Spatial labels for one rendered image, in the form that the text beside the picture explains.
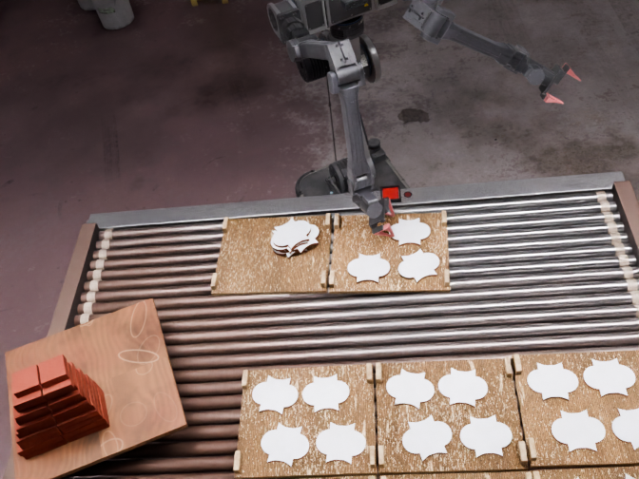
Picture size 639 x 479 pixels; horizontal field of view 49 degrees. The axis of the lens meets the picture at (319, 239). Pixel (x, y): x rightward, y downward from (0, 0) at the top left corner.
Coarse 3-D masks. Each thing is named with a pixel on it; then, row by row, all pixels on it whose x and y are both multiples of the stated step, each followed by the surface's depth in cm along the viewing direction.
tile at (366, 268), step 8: (360, 256) 246; (368, 256) 245; (376, 256) 245; (352, 264) 244; (360, 264) 243; (368, 264) 243; (376, 264) 242; (384, 264) 242; (352, 272) 242; (360, 272) 241; (368, 272) 241; (376, 272) 240; (384, 272) 240; (360, 280) 239; (368, 280) 239; (376, 280) 238
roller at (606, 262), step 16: (624, 256) 234; (464, 272) 239; (480, 272) 239; (496, 272) 238; (512, 272) 238; (528, 272) 237; (544, 272) 237; (144, 288) 253; (160, 288) 252; (176, 288) 251; (192, 288) 250; (208, 288) 249
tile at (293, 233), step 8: (288, 224) 253; (296, 224) 253; (304, 224) 252; (280, 232) 252; (288, 232) 251; (296, 232) 250; (304, 232) 250; (280, 240) 249; (288, 240) 248; (296, 240) 248; (304, 240) 248
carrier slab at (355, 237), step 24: (360, 216) 260; (408, 216) 257; (432, 216) 255; (336, 240) 253; (360, 240) 252; (384, 240) 250; (432, 240) 248; (336, 264) 246; (336, 288) 239; (360, 288) 238; (384, 288) 237; (408, 288) 236; (432, 288) 234
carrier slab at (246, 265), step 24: (312, 216) 263; (240, 240) 259; (264, 240) 258; (240, 264) 252; (264, 264) 250; (288, 264) 249; (312, 264) 248; (240, 288) 245; (264, 288) 243; (288, 288) 242; (312, 288) 241
